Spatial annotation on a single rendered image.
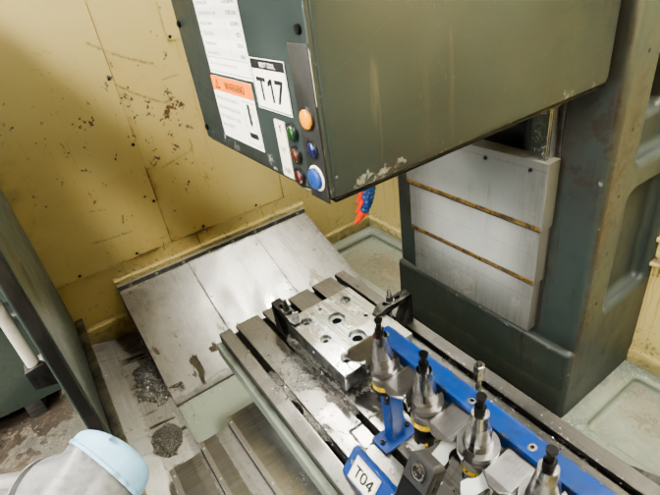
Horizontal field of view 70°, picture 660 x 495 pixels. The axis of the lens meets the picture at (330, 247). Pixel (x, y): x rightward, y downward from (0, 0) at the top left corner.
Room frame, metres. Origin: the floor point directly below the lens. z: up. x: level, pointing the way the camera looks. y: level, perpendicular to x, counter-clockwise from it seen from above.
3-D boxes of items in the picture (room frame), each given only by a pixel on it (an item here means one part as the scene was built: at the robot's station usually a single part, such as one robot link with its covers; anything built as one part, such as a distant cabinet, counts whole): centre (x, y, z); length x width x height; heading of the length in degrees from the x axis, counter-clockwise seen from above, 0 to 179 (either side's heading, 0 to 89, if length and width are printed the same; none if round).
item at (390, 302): (1.06, -0.15, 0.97); 0.13 x 0.03 x 0.15; 120
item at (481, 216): (1.16, -0.41, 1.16); 0.48 x 0.05 x 0.51; 30
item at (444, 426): (0.48, -0.15, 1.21); 0.07 x 0.05 x 0.01; 120
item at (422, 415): (0.53, -0.12, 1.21); 0.06 x 0.06 x 0.03
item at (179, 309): (1.51, 0.31, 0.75); 0.89 x 0.67 x 0.26; 120
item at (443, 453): (0.45, -0.14, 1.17); 0.09 x 0.03 x 0.06; 136
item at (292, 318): (1.10, 0.16, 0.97); 0.13 x 0.03 x 0.15; 30
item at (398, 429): (0.70, -0.08, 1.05); 0.10 x 0.05 x 0.30; 120
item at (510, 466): (0.38, -0.20, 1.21); 0.07 x 0.05 x 0.01; 120
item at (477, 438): (0.43, -0.18, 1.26); 0.04 x 0.04 x 0.07
